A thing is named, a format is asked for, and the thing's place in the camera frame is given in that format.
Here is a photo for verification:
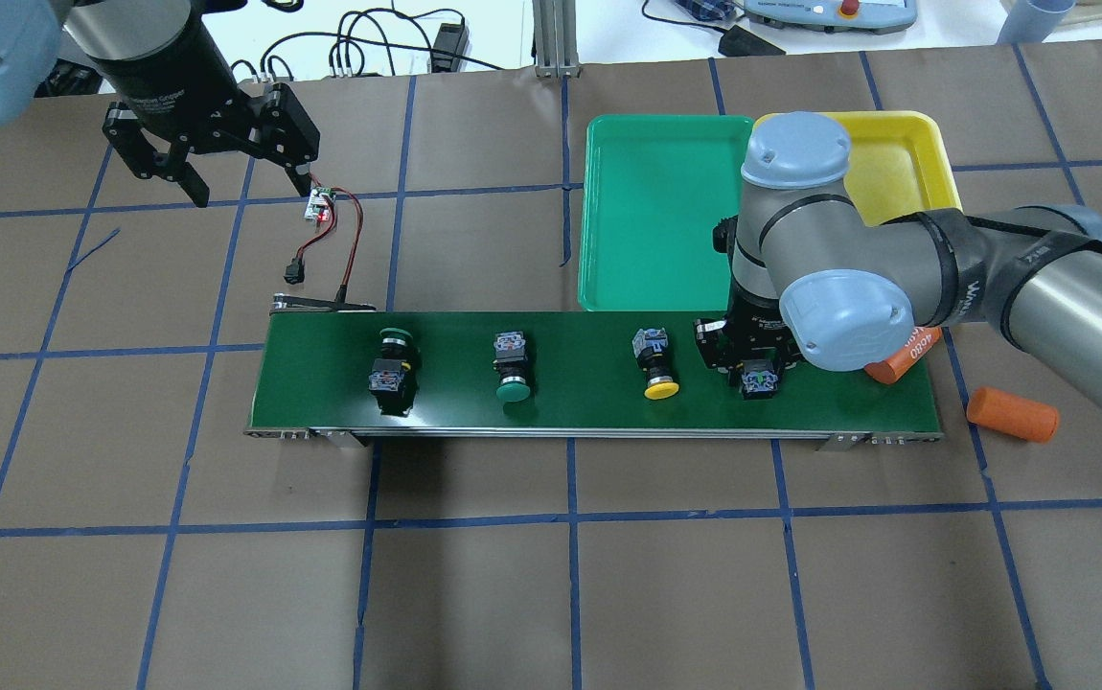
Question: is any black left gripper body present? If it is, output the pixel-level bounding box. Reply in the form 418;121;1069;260
105;82;276;160

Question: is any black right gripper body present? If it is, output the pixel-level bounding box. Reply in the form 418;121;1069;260
695;287;804;370

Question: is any yellow mushroom push button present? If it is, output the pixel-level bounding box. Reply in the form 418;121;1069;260
738;358;784;401

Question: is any yellow push button switch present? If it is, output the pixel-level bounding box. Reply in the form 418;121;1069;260
631;328;679;401

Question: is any green push button switch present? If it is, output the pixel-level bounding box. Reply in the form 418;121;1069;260
493;331;533;403

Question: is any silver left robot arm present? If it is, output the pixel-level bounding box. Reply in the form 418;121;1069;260
0;1;320;208

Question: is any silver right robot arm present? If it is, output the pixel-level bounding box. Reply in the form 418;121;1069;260
693;112;1102;407

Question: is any small motor controller board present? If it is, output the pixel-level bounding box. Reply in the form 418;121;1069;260
303;185;336;224

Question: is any green plastic tray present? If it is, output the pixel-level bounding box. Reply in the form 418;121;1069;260
579;114;754;311

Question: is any yellow plastic tray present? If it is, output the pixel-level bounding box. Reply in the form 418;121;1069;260
738;112;961;226

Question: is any plain orange cylinder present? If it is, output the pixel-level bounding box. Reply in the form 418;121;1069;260
966;387;1061;443

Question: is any green conveyor belt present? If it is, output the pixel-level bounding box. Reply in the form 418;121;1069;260
244;297;944;449

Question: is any grey teach pendant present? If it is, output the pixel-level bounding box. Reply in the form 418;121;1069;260
734;1;919;35

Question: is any red black power cable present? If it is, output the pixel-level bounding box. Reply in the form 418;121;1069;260
292;182;365;308

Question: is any aluminium frame post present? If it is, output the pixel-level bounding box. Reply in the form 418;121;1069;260
532;0;581;79

